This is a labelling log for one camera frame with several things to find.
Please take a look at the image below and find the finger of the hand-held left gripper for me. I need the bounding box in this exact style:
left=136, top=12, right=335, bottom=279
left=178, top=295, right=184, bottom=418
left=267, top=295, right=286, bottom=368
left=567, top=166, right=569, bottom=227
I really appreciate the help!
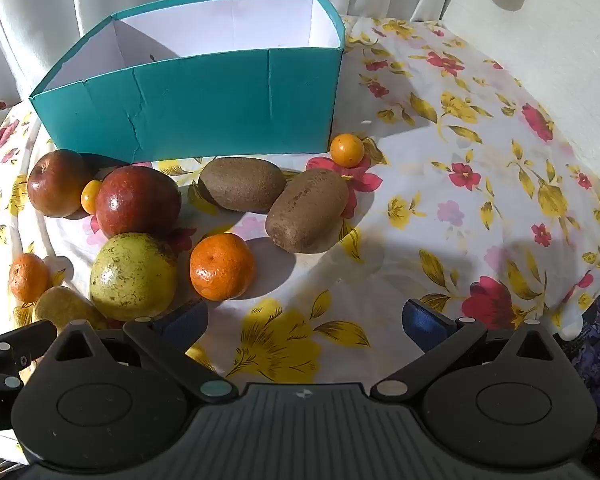
left=0, top=320, right=59, bottom=370
left=0, top=367, right=25, bottom=392

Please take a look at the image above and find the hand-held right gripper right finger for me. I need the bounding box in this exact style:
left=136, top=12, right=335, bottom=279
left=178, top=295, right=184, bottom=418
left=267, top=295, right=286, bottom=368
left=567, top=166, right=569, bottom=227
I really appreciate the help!
left=369, top=298, right=564, bottom=404

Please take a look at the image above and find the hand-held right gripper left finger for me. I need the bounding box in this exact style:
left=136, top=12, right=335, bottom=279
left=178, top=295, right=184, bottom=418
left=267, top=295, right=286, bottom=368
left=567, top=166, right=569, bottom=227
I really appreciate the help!
left=46, top=298, right=237, bottom=405

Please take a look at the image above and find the small yellow pear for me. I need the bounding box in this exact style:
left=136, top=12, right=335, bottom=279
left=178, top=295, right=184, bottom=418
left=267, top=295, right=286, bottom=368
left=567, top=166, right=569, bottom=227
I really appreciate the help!
left=33, top=286, right=109, bottom=333

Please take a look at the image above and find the light brown kiwi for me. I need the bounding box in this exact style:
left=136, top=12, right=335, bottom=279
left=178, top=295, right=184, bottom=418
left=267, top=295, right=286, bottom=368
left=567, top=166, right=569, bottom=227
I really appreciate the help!
left=265, top=168, right=351, bottom=254

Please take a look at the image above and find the teal cardboard box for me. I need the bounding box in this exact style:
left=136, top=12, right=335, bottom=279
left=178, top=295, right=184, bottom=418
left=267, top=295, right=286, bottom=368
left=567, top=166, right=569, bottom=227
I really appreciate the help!
left=28, top=0, right=347, bottom=162

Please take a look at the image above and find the large mandarin orange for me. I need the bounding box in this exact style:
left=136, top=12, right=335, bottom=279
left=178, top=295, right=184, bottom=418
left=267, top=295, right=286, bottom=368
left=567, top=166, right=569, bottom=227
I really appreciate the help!
left=189, top=233, right=256, bottom=302

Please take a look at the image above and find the small mandarin orange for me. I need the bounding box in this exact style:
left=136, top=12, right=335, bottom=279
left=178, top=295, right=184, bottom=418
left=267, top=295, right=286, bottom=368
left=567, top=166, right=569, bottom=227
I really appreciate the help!
left=8, top=253, right=52, bottom=304

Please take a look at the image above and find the large green-yellow pear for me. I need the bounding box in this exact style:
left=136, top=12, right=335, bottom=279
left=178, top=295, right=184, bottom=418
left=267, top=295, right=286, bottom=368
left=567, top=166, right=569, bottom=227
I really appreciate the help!
left=89, top=232, right=179, bottom=322

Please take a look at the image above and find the white floral cloth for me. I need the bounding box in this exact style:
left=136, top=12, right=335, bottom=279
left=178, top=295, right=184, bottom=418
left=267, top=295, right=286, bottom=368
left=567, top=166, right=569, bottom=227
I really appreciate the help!
left=0, top=15, right=600, bottom=463

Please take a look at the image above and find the large red apple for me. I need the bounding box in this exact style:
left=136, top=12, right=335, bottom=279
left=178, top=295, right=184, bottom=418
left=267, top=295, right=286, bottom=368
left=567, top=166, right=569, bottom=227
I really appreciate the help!
left=95, top=165, right=182, bottom=240

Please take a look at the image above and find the dark brown kiwi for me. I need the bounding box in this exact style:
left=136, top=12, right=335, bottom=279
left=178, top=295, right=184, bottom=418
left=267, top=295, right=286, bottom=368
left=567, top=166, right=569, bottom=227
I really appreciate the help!
left=198, top=157, right=287, bottom=213

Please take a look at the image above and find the small orange round fruit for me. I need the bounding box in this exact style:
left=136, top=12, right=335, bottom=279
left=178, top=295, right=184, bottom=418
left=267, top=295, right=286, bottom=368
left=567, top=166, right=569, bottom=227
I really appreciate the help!
left=80, top=179, right=104, bottom=215
left=329, top=133, right=366, bottom=169

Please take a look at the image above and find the small red apple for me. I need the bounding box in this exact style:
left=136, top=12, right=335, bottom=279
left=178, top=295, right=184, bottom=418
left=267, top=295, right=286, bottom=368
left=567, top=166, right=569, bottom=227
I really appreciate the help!
left=26, top=149, right=93, bottom=218

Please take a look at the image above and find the white curtain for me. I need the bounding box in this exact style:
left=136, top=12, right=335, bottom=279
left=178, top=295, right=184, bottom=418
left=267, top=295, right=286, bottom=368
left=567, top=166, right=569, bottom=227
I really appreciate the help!
left=0, top=0, right=461, bottom=106

